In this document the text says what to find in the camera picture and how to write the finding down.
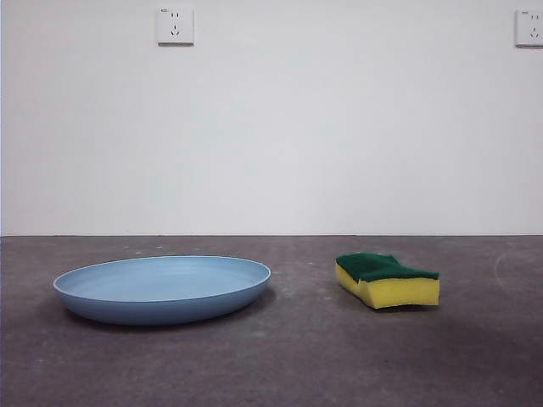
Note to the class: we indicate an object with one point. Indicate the light blue round plate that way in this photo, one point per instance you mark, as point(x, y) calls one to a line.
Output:
point(161, 305)

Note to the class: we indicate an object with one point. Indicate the yellow sponge with green scourer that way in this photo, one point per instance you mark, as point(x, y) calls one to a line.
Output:
point(403, 294)

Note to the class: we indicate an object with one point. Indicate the white wall power socket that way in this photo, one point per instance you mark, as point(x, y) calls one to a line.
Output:
point(176, 25)
point(530, 27)

